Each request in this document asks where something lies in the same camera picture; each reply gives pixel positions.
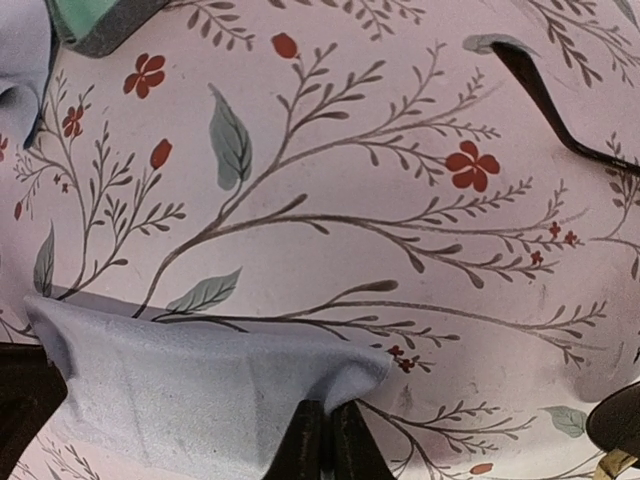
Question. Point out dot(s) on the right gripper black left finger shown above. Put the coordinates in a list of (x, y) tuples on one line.
[(300, 454)]

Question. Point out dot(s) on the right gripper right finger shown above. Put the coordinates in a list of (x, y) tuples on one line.
[(356, 455)]

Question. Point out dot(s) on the light blue cloth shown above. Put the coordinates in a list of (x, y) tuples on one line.
[(191, 398), (27, 44)]

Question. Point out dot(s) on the black aviator sunglasses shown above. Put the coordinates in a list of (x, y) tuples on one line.
[(613, 426)]

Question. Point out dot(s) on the blue-grey glasses case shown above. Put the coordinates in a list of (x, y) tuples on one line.
[(96, 28)]

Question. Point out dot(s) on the thin black-framed glasses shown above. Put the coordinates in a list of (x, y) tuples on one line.
[(522, 67)]

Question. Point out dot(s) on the crumpled light blue cloth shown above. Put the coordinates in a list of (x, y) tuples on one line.
[(27, 44)]

